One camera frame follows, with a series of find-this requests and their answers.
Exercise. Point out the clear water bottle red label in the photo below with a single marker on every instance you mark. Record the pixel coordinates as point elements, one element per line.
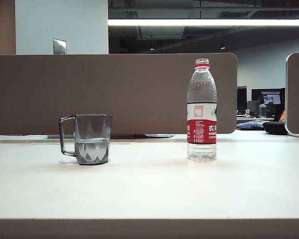
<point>201,134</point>

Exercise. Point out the transparent grey plastic mug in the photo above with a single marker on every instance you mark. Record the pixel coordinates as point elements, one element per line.
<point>93,149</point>

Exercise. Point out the dark drinking bottle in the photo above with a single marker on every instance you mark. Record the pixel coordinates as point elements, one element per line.
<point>262,110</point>

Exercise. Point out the wide brown desk partition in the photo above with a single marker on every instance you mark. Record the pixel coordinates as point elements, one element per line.
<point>114,92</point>

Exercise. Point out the black unlit monitor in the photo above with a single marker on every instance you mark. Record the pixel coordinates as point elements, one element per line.
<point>242,98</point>

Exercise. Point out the blue cloth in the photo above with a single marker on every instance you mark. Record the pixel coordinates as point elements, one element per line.
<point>251,125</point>

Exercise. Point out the long ceiling light strip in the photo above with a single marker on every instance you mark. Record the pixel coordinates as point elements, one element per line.
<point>189,22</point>

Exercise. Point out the lit computer monitor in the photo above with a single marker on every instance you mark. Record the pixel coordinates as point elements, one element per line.
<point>271,97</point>

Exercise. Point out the black round cushion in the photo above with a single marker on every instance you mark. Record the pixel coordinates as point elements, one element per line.
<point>275,128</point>

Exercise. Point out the person in orange shirt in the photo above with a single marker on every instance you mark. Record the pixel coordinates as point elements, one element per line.
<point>283,116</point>

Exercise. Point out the metal wall switch plate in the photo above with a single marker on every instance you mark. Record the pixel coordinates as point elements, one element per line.
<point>59,46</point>

